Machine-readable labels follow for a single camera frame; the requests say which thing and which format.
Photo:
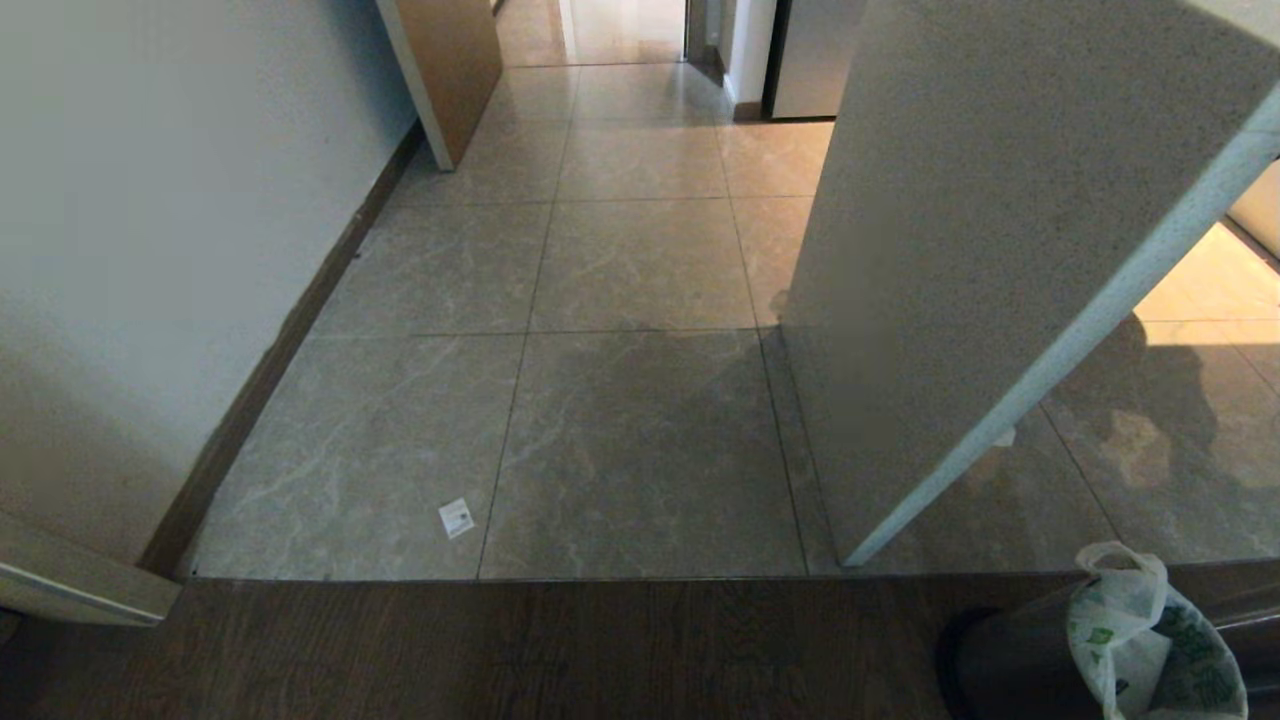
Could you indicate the steel trash bin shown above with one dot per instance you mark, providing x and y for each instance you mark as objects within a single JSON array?
[{"x": 1010, "y": 660}]

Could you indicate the white plastic trash bag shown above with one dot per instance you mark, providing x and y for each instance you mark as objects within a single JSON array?
[{"x": 1128, "y": 620}]

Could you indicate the small white paper tag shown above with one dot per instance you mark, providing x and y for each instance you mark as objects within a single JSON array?
[{"x": 457, "y": 517}]

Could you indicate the stainless steel refrigerator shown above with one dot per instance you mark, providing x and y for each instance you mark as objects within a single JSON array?
[{"x": 815, "y": 55}]

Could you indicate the wooden door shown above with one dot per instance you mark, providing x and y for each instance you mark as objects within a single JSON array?
[{"x": 455, "y": 60}]

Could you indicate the speckled white counter panel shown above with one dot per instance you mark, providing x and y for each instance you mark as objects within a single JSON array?
[{"x": 990, "y": 250}]

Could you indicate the white door frame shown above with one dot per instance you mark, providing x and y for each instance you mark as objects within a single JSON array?
[{"x": 70, "y": 585}]

